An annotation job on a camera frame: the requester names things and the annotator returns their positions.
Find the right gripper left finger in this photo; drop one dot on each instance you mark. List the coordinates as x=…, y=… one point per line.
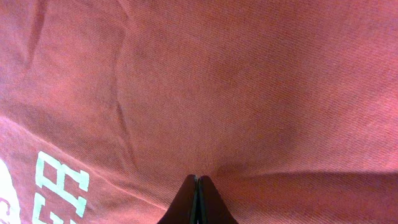
x=183, y=209

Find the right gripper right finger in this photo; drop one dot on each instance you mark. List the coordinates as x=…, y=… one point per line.
x=211, y=207

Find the red printed soccer t-shirt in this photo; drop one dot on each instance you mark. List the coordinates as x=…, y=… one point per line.
x=290, y=107

